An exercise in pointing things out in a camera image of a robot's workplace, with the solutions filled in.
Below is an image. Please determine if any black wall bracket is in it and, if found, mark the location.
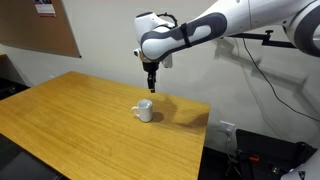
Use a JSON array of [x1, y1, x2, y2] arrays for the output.
[[233, 30, 295, 49]]

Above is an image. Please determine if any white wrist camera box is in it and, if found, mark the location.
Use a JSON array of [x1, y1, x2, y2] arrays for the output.
[[162, 55, 173, 68]]

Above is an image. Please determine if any cork bulletin board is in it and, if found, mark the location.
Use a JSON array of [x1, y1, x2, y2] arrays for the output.
[[0, 0, 80, 58]]

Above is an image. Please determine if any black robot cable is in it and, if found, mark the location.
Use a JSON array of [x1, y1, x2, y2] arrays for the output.
[[241, 37, 320, 123]]

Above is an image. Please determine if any white wall power outlet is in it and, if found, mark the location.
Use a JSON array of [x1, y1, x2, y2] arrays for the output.
[[218, 121, 235, 135]]

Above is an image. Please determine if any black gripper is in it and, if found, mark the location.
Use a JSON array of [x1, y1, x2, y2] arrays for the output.
[[142, 62, 159, 93]]

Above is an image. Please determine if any paper flyer on board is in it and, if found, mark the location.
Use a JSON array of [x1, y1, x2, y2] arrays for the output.
[[33, 0, 56, 17]]

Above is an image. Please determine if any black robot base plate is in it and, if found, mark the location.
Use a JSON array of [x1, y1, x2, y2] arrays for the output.
[[236, 129, 317, 180]]

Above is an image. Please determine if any white ceramic mug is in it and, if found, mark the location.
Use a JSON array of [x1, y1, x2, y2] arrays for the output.
[[131, 99, 153, 122]]

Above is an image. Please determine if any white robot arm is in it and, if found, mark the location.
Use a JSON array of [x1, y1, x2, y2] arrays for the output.
[[134, 0, 320, 91]]

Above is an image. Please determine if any orange handled clamp upper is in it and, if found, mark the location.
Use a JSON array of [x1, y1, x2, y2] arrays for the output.
[[237, 150, 260, 163]]

